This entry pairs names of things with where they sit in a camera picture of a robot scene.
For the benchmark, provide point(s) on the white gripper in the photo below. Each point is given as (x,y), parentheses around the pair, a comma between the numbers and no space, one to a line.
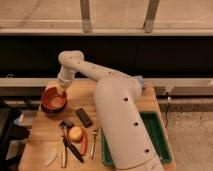
(65,78)

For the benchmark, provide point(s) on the orange bowl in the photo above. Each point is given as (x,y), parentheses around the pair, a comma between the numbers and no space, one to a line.
(51,94)

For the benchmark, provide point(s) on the purple bowl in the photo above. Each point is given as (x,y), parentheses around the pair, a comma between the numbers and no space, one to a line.
(53,107)

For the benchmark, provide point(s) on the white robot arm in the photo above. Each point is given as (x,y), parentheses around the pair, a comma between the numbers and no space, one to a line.
(115,98)

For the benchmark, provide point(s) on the green plastic tray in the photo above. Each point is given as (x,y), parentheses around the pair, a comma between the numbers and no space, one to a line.
(156,133)

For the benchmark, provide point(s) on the black rectangular remote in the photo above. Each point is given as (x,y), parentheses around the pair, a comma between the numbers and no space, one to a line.
(84,118)

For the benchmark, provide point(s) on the red yellow apple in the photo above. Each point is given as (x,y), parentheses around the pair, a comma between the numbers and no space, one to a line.
(75,134)

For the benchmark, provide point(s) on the silver fork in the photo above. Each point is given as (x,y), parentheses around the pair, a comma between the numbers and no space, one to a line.
(95,133)

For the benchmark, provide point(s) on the orange carrot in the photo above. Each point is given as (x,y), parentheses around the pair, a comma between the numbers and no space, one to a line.
(83,140)

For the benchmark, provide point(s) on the cream handled knife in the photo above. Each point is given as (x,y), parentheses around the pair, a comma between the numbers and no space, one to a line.
(63,154)

